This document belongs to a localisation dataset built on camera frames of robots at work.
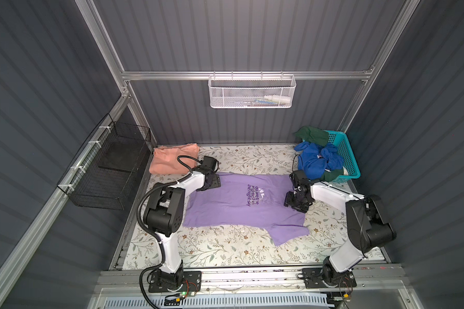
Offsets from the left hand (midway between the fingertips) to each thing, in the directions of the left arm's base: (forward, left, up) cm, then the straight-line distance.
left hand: (210, 182), depth 100 cm
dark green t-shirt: (+27, -62, +6) cm, 68 cm away
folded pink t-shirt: (+20, +27, 0) cm, 33 cm away
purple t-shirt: (-10, -19, -3) cm, 22 cm away
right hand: (-15, -40, -2) cm, 43 cm away
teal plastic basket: (+1, -74, +6) cm, 74 cm away
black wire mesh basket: (-11, +39, +24) cm, 47 cm away
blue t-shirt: (+5, -55, +9) cm, 56 cm away
